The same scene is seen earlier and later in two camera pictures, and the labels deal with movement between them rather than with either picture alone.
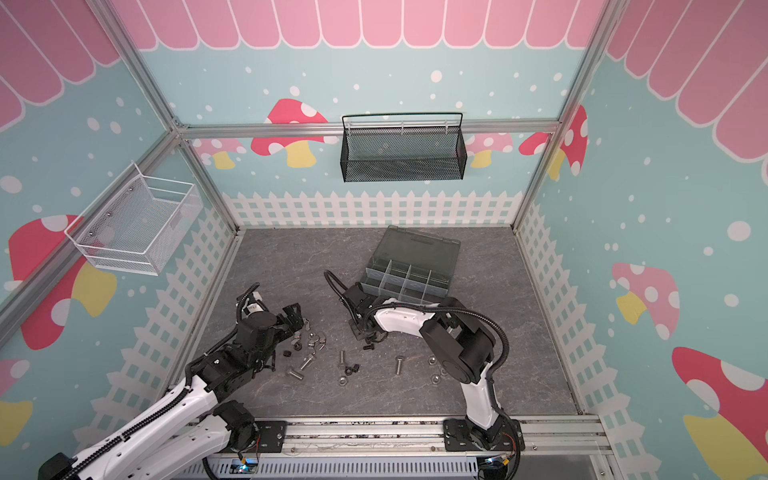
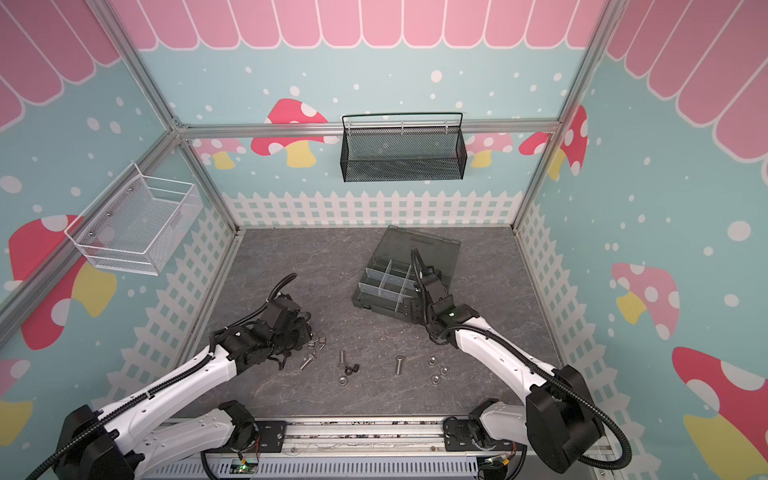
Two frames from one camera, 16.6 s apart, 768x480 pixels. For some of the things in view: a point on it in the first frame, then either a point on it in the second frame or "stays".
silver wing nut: x=313 y=339 stays
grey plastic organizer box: x=411 y=265 stays
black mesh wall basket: x=383 y=147 stays
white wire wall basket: x=137 y=224 stays
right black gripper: x=363 y=323 → x=428 y=285
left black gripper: x=295 y=319 → x=304 y=333
